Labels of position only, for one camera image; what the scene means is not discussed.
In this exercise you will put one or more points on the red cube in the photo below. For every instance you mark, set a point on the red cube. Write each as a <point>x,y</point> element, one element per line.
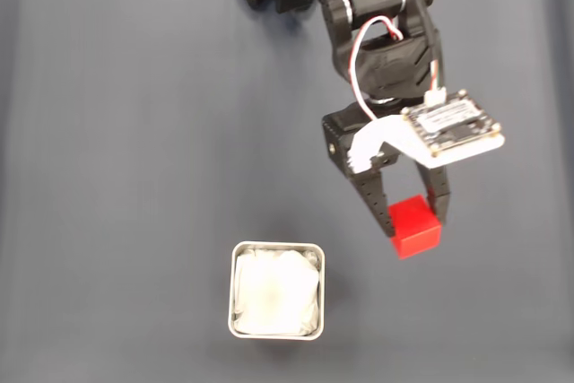
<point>414,230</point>

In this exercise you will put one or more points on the square metal box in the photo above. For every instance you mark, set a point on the square metal box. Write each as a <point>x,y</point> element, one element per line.
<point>231,293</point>

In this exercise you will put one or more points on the white tissue paper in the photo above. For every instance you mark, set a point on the white tissue paper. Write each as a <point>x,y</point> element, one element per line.
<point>275,293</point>

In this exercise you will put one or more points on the dark blue-grey mat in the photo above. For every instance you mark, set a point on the dark blue-grey mat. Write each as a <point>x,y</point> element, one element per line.
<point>134,132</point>

